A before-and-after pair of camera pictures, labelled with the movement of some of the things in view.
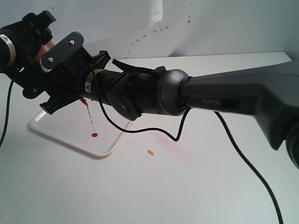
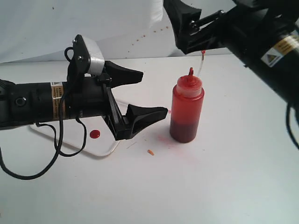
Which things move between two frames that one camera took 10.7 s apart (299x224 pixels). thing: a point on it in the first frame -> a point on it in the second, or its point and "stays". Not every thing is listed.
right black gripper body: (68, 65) -> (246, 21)
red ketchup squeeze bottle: (45, 46) -> (187, 107)
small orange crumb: (150, 151) stays
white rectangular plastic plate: (88, 128) stays
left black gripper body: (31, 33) -> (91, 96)
